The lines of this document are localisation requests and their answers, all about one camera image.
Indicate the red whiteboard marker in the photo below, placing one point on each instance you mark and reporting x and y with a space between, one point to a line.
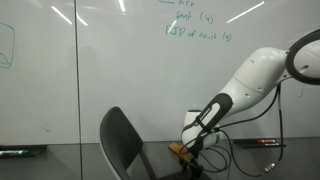
266 141

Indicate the green whiteboard marker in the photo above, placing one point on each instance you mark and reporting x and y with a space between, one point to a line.
13 153

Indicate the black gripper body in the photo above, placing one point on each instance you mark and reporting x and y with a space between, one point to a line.
195 169

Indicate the black office chair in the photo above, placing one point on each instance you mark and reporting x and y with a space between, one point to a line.
120 143

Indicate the whiteboard panel with green drawing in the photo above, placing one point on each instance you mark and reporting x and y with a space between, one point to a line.
40 83

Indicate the large whiteboard panel with writing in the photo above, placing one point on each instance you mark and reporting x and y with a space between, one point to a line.
150 66

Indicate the black marker tray with markers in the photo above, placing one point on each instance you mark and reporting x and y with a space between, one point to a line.
243 144

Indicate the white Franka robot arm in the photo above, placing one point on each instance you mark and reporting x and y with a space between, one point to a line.
253 80

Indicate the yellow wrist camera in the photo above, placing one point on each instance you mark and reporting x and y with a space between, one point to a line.
180 150

